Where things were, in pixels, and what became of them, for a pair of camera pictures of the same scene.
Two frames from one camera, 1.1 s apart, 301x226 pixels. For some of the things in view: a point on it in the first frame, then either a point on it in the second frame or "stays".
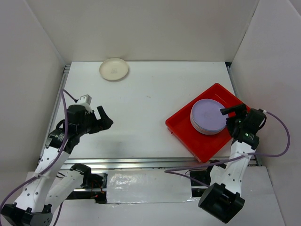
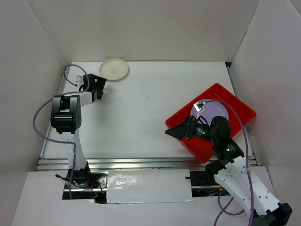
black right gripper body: (234, 122) -> (196, 128)
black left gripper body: (90, 124) -> (100, 84)
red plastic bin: (202, 146) stays
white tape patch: (126, 186) stays
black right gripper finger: (238, 110) -> (178, 132)
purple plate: (206, 117) stays
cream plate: (114, 69) stays
